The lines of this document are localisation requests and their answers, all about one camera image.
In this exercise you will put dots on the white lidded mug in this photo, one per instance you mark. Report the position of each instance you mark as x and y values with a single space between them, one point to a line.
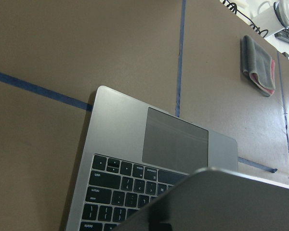
273 19

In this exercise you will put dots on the grey laptop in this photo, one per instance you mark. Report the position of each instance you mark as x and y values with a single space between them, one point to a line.
143 169

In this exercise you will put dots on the folded grey pink cloth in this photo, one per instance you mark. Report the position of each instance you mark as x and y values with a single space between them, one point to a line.
258 65

